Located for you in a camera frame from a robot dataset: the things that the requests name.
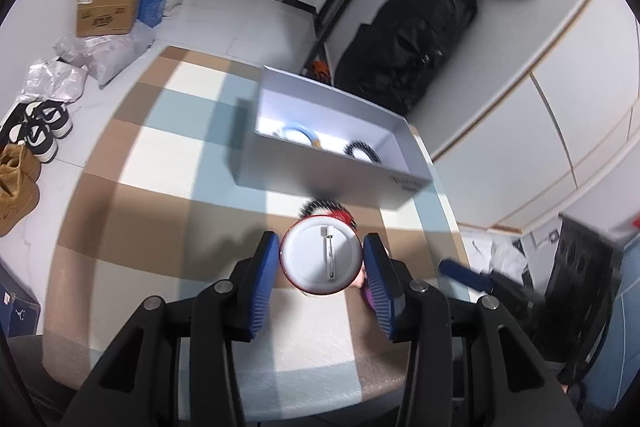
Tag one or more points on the black and white sneaker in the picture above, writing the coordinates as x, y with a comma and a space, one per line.
35, 137
52, 114

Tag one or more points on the grey cardboard box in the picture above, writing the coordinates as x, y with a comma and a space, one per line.
325, 177

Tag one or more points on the silver plastic bag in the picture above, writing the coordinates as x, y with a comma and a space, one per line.
55, 79

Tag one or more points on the black backpack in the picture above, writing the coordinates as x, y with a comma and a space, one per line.
405, 42

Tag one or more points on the white plastic bags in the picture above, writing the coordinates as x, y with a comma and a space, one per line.
500, 257

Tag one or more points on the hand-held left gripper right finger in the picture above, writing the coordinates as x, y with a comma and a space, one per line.
380, 287

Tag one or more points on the grey plastic bag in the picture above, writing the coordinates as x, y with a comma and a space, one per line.
112, 54

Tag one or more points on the brown cardboard box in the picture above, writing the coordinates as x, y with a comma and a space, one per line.
107, 7

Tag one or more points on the round white pin badge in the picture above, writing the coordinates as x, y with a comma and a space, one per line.
310, 257

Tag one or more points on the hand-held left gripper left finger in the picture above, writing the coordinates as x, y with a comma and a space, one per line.
265, 277

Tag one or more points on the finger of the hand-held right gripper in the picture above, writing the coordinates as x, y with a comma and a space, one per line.
460, 273

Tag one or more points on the tan boot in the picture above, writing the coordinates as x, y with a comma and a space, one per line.
15, 207
20, 162

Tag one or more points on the dark blue shoe box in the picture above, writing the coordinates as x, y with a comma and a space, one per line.
17, 307

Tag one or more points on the orange object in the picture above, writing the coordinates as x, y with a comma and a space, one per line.
321, 71

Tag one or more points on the white wardrobe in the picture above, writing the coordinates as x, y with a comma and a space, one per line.
550, 107

